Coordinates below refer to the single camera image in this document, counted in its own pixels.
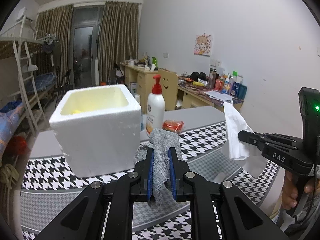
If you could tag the white air conditioner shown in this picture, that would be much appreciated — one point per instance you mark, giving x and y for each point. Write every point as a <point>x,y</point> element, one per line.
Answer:
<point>22,13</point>

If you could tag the light wooden desk row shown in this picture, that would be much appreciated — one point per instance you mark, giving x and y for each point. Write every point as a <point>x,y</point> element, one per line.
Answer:
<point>188,95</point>

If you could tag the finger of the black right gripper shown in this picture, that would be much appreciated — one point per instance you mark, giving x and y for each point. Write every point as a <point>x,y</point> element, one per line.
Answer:
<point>260,141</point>
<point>279,138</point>

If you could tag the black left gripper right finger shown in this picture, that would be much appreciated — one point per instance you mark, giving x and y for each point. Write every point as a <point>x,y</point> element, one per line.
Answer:
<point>177,170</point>

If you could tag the white wall socket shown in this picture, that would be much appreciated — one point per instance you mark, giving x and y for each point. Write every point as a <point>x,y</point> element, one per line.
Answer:
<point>215,63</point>

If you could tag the cartoon girl wall poster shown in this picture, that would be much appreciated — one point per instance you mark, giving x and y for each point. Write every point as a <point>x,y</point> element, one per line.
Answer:
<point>203,44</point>

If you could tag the brown curtain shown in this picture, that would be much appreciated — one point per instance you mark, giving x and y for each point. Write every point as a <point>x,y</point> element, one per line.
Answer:
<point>118,38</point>
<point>53,56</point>

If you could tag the black folding chair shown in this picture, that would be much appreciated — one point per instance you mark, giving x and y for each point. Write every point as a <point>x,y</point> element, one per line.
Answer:
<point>64,86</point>

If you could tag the white papers on desk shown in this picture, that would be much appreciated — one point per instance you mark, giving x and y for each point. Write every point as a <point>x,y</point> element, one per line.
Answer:
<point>215,94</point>

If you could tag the person right hand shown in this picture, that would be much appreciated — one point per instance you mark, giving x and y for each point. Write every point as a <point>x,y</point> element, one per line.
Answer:
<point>290,192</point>

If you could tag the glass balcony door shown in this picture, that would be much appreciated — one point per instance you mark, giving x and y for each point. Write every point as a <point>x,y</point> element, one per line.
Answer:
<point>83,53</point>

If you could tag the wooden smiley face chair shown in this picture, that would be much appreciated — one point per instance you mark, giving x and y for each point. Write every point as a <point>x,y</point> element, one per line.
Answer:
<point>169,84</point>

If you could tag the right brown curtain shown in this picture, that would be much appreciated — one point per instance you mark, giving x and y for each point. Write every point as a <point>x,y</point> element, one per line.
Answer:
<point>118,38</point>

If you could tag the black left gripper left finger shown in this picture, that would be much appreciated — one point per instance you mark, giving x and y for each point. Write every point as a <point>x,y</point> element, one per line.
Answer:
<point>142,191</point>

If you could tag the black headphones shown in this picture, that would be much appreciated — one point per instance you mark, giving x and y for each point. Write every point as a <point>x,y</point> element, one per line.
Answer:
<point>196,75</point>

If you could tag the blue patterned quilt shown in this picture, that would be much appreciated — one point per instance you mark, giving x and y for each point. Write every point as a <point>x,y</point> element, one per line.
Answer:
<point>10,117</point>

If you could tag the blue toiletry bottles cluster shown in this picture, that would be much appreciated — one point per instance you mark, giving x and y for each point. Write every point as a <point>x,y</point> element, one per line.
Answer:
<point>231,84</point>

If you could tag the white lotion pump bottle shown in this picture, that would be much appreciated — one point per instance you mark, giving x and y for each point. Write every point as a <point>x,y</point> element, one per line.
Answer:
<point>155,107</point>

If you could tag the houndstooth table cloth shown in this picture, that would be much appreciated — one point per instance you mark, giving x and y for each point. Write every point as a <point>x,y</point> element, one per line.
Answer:
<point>51,192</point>

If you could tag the red snack packet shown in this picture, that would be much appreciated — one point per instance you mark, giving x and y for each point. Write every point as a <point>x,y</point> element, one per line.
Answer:
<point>173,126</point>

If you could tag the white metal bunk bed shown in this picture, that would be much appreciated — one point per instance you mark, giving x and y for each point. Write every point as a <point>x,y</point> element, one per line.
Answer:
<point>20,41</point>

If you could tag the left brown curtain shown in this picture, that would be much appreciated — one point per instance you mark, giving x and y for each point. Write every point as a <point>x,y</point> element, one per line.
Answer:
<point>53,56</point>

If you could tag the grey knitted cloth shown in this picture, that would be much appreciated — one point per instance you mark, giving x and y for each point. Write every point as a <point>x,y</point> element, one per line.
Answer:
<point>161,141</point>

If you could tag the white styrofoam box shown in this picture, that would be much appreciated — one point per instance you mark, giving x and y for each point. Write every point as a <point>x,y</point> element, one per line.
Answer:
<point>102,140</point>

